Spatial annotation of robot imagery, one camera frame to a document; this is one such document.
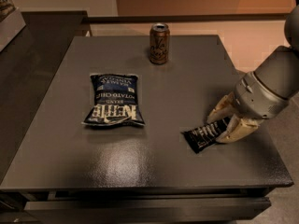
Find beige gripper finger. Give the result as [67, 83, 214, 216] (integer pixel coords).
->
[216, 115, 261, 144]
[206, 91, 240, 124]

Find black RXBAR chocolate bar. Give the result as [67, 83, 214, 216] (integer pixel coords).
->
[182, 117, 231, 154]

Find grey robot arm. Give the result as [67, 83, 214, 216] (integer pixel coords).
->
[207, 4, 299, 143]

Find blue Kettle chip bag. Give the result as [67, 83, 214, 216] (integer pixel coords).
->
[83, 74, 145, 127]

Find grey drawer front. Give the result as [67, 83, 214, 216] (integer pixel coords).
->
[25, 197, 271, 224]

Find brown LaCroix soda can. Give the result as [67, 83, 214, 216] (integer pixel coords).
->
[149, 22, 170, 64]

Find dark side counter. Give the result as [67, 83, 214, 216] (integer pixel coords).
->
[0, 10, 87, 181]

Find snack box on counter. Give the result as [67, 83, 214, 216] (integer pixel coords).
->
[0, 0, 25, 51]

